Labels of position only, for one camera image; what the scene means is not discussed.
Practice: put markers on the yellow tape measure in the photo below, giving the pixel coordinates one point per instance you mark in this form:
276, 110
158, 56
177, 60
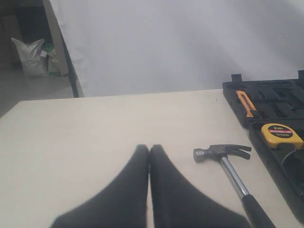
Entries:
275, 134

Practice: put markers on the white backdrop cloth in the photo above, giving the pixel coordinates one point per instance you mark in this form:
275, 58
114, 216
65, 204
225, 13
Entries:
122, 47

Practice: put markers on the steel claw hammer black grip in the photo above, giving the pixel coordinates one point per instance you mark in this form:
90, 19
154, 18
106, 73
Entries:
220, 153

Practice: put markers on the white woven sack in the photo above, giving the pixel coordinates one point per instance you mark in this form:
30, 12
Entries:
33, 64

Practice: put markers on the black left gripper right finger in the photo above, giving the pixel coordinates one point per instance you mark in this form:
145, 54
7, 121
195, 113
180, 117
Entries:
178, 204

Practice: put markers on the orange utility knife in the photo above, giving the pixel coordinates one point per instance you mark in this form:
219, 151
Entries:
248, 105

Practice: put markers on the black plastic tool case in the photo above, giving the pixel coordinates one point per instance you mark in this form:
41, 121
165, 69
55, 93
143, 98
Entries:
281, 102

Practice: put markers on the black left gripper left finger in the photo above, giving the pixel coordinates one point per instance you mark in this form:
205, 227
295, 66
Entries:
121, 204

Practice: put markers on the black backdrop stand pole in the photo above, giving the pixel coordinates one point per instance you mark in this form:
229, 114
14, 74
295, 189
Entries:
71, 71

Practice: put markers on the green printed bag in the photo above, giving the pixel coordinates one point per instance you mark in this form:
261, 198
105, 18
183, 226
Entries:
52, 63

